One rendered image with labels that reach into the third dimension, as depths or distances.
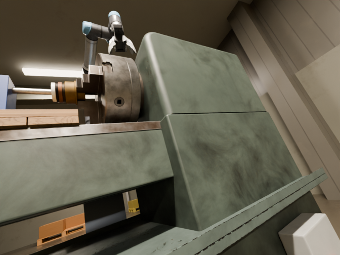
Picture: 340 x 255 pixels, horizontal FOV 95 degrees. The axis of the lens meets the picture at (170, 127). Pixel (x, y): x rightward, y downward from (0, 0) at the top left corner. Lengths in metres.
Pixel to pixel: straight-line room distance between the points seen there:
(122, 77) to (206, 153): 0.39
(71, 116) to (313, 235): 0.74
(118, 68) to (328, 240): 0.85
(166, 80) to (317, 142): 2.22
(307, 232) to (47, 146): 0.72
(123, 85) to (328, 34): 2.63
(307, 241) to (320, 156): 1.99
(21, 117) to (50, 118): 0.05
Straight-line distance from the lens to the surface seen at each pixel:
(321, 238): 0.71
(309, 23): 3.01
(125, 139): 0.46
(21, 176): 0.45
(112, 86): 0.58
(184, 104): 0.54
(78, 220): 7.23
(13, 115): 0.48
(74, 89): 0.68
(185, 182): 0.45
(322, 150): 2.55
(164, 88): 0.54
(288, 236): 0.66
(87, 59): 1.41
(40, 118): 0.47
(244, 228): 0.44
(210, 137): 0.54
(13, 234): 8.36
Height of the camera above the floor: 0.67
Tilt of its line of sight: 19 degrees up
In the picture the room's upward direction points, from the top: 16 degrees counter-clockwise
